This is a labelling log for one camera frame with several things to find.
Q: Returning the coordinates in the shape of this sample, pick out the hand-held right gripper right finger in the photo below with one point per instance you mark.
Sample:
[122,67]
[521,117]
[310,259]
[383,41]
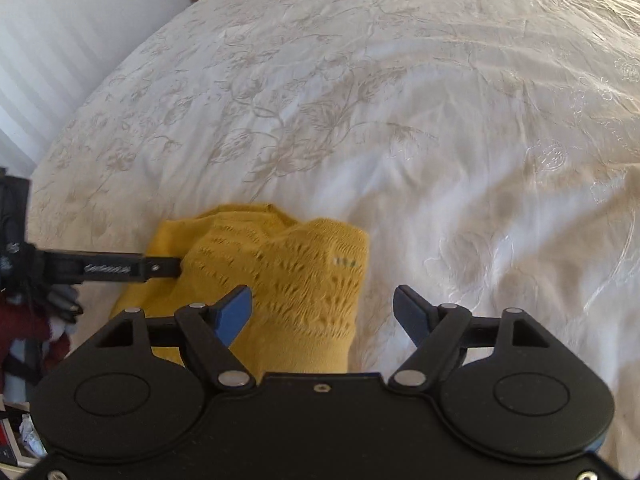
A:
[411,312]

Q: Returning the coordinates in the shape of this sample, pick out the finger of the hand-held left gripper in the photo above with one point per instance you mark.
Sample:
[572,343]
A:
[100,269]

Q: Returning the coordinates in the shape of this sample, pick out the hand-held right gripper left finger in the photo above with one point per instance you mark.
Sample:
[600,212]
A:
[234,312]

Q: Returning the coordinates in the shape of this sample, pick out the yellow knit sweater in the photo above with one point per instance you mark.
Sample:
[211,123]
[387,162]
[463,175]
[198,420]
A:
[295,285]

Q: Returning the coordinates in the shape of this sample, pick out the person's left hand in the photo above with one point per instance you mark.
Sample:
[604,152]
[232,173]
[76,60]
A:
[64,301]

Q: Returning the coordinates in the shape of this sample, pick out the dark red cloth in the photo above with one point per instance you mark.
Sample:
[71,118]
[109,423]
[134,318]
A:
[30,327]

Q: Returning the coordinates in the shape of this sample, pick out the crumpled white paper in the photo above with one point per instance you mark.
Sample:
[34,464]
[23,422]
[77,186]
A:
[32,435]

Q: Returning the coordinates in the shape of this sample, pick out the white floral bedspread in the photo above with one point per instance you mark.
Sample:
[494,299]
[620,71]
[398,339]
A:
[400,110]

